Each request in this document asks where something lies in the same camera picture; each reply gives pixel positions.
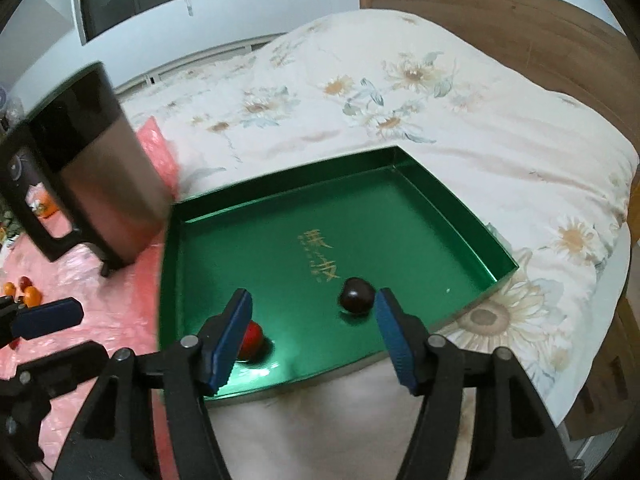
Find green tray box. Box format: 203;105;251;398
157;146;518;401

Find dark plum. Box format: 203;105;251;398
337;276;376;315

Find small orange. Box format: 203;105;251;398
3;282;16;297

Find red apple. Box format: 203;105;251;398
236;321;265;362
18;276;32;292

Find orange white oval dish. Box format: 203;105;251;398
29;190;58;219

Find floral bed quilt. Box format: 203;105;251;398
114;8;640;480

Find copper black electric kettle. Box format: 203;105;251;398
1;63;174;274

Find pink plastic sheet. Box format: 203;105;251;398
0;116;181;480

